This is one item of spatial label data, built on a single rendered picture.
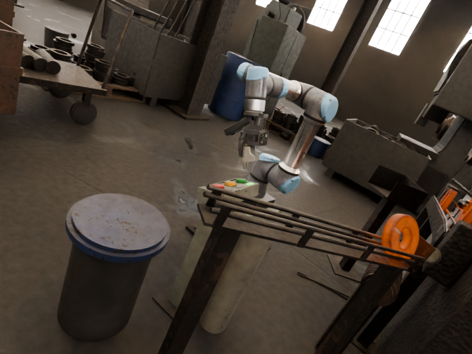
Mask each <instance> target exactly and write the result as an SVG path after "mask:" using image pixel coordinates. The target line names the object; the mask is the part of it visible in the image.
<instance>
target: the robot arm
mask: <svg viewBox="0 0 472 354"><path fill-rule="evenodd" d="M237 78H238V79H239V80H240V81H242V82H243V83H245V84H246V91H245V99H244V110H245V111H244V115H249V116H248V117H245V118H244V119H242V120H240V121H238V122H237V123H235V124H233V125H232V126H229V127H228V128H226V129H224V132H225V134H226V135H227V136H233V135H235V134H236V133H237V132H239V131H240V136H239V142H238V152H239V156H240V161H241V163H242V166H243V169H247V167H248V165H249V162H253V161H256V163H255V165H254V167H253V169H252V170H251V173H250V174H249V175H248V176H247V177H246V178H245V179H246V180H247V181H251V182H255V183H259V187H258V195H257V196H255V197H257V198H264V197H265V195H266V190H267V186H268V183H270V184H271V185H273V186H274V187H275V188H277V189H278V190H279V191H280V192H282V193H284V194H287V193H290V192H291V191H293V190H294V189H295V188H296V187H297V186H298V184H299V183H300V178H299V177H298V175H299V173H300V171H299V167H300V165H301V162H302V161H303V158H304V157H305V155H306V153H307V151H308V149H309V147H310V145H311V143H312V141H313V139H314V137H315V136H316V134H317V132H318V130H319V128H320V127H321V126H322V125H325V123H326V122H330V121H331V120H332V118H334V116H335V115H336V112H337V110H338V105H339V104H338V100H337V99H336V98H335V97H334V96H332V95H331V94H330V93H326V92H324V91H322V90H320V89H318V88H315V87H314V86H311V85H309V84H304V83H301V82H298V81H294V80H292V81H289V80H287V79H285V78H282V77H279V76H277V75H276V74H273V73H270V72H269V70H268V68H266V67H258V66H253V65H252V64H249V63H242V64H241V65H240V66H239V67H238V69H237ZM266 97H271V98H283V97H285V98H286V99H287V100H289V101H291V102H293V103H294V104H296V105H298V106H299V107H300V108H302V109H303V110H305V111H304V113H303V118H304V120H303V122H302V124H301V126H300V129H299V131H298V133H297V134H296V137H295V139H294V141H293V143H292V144H291V147H290V149H289V151H288V153H287V156H286V157H285V159H284V161H283V162H280V159H278V158H277V157H274V156H272V155H269V154H266V153H261V154H260V155H258V154H256V152H255V149H256V148H255V146H262V145H267V144H268V132H269V131H268V130H266V129H267V128H265V125H266V118H268V114H263V112H264V110H265V103H266ZM246 144H247V145H246ZM245 145H246V146H245Z"/></svg>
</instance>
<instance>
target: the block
mask: <svg viewBox="0 0 472 354"><path fill-rule="evenodd" d="M436 248H437V249H438V250H439V251H440V253H441V260H440V261H439V262H438V263H437V264H430V263H425V262H424V264H423V269H422V272H423V273H424V274H426V275H427V276H429V277H430V278H432V279H434V280H435V281H436V282H438V283H440V284H441V285H443V286H444V287H449V286H450V285H451V284H452V283H453V281H455V280H456V279H457V278H458V276H459V275H460V274H461V273H462V272H463V271H464V269H465V268H466V267H467V266H468V265H469V263H470V262H471V261H472V225H471V224H470V223H467V222H466V221H464V220H459V221H457V222H456V224H455V225H454V226H453V228H452V229H451V230H450V231H449V232H448V234H447V235H446V236H445V237H444V239H443V240H442V241H441V243H440V244H439V245H438V246H437V247H436Z"/></svg>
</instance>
